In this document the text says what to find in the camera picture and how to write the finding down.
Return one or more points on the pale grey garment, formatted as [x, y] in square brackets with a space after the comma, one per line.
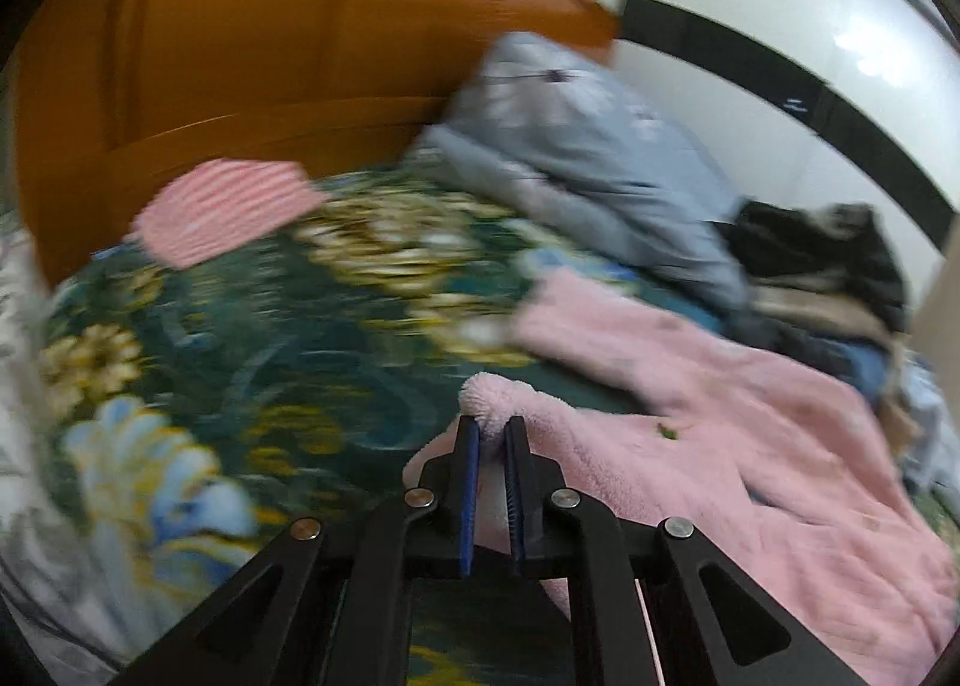
[919, 401]

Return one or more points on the beige garment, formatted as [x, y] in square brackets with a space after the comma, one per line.
[810, 315]

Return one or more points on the pink striped folded cloth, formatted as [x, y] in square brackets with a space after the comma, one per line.
[225, 210]

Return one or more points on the wooden headboard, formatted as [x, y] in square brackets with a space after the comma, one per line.
[262, 19]

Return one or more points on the black garment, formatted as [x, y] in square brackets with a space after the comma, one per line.
[825, 251]

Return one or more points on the white grey patterned cloth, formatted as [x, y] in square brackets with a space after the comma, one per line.
[30, 506]

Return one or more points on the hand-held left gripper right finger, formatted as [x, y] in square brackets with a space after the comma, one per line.
[514, 491]

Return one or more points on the teal floral blanket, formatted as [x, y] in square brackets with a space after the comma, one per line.
[300, 356]

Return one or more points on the blue garment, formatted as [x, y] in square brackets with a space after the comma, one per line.
[862, 367]

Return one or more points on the pink fleece pajama garment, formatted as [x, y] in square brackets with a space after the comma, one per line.
[750, 446]

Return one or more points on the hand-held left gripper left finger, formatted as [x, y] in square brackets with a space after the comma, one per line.
[469, 491]

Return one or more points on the grey daisy print pillow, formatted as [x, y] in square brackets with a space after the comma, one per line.
[555, 101]

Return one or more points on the grey-blue folded quilt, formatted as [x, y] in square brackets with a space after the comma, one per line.
[600, 236]

